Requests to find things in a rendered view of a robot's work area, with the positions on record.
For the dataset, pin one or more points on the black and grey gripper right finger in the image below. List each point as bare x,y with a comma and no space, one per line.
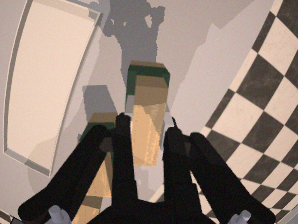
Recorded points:
228,198

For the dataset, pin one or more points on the cream shallow tray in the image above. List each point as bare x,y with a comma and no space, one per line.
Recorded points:
49,40

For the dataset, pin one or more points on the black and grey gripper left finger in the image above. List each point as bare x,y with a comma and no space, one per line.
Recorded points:
61,199

